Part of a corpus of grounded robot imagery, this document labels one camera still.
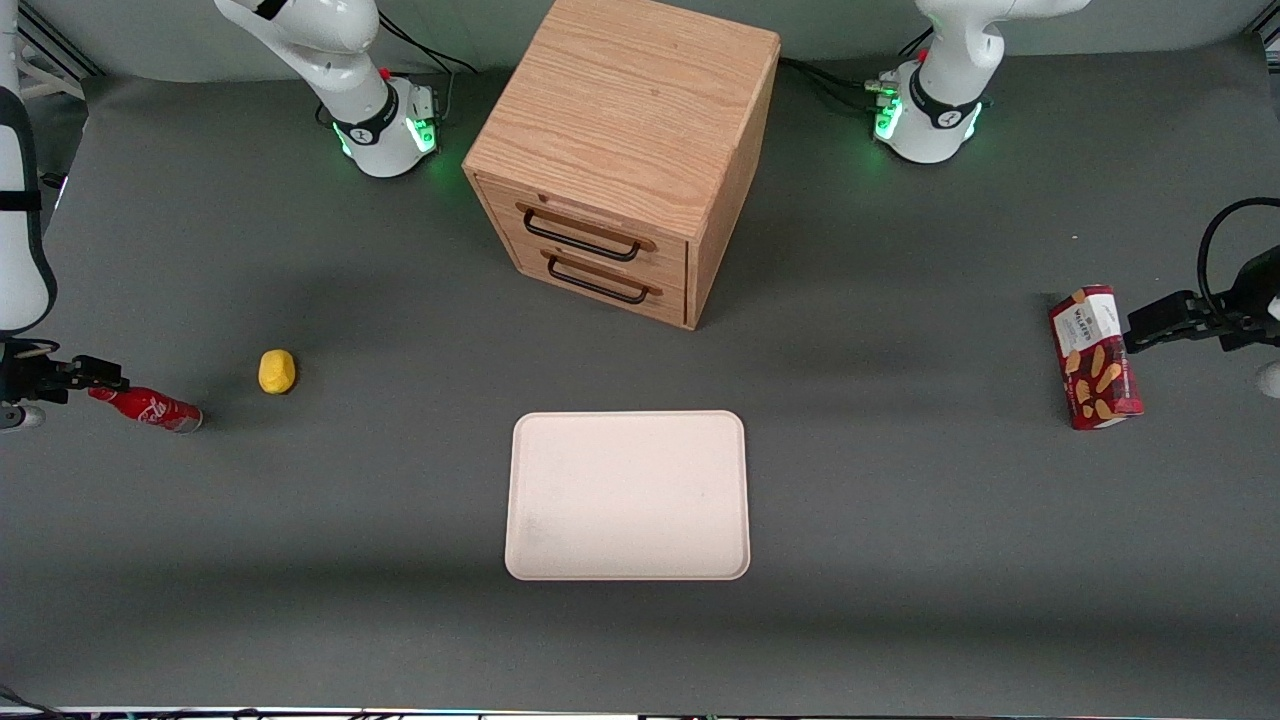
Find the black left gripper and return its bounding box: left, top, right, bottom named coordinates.
left=1125, top=250, right=1280, bottom=354

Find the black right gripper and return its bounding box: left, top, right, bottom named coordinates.
left=0, top=338, right=130, bottom=406

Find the red coke bottle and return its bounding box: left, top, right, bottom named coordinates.
left=88, top=385, right=204, bottom=434

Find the beige plastic tray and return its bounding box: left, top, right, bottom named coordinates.
left=504, top=410, right=752, bottom=582

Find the red tartan shortbread box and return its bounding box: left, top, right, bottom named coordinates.
left=1048, top=284, right=1144, bottom=431

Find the yellow lemon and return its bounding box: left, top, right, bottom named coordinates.
left=258, top=348, right=298, bottom=396

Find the wooden drawer front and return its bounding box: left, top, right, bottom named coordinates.
left=508, top=232, right=688, bottom=329
left=476, top=173, right=690, bottom=273

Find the wooden two-drawer cabinet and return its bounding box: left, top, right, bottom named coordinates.
left=463, top=0, right=781, bottom=331

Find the black looped gripper cable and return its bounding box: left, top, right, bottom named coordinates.
left=1197, top=197, right=1280, bottom=323

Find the aluminium frame profile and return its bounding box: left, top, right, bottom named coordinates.
left=1243, top=22, right=1280, bottom=73
left=14, top=0, right=105, bottom=83

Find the black left arm base cable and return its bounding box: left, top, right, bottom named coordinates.
left=778, top=56, right=886, bottom=113

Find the black arm base cable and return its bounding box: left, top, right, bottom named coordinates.
left=778, top=56, right=886, bottom=113
left=378, top=12, right=479, bottom=79

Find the black right arm base cable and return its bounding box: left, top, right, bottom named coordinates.
left=378, top=12, right=479, bottom=79

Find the black metal drawer handle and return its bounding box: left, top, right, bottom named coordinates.
left=540, top=249, right=664, bottom=306
left=516, top=202, right=658, bottom=264

